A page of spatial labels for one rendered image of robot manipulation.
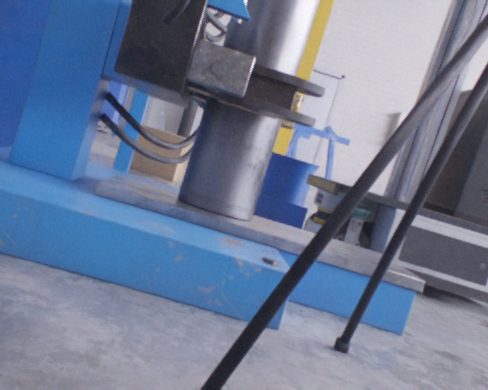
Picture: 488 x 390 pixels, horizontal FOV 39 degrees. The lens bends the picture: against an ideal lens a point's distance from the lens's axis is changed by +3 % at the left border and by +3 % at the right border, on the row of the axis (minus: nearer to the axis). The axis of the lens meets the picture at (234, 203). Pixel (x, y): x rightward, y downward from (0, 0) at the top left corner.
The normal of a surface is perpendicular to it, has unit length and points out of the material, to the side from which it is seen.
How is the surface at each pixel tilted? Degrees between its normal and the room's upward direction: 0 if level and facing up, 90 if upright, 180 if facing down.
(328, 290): 90
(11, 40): 90
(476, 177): 90
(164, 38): 90
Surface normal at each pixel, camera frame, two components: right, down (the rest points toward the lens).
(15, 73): 0.06, 0.10
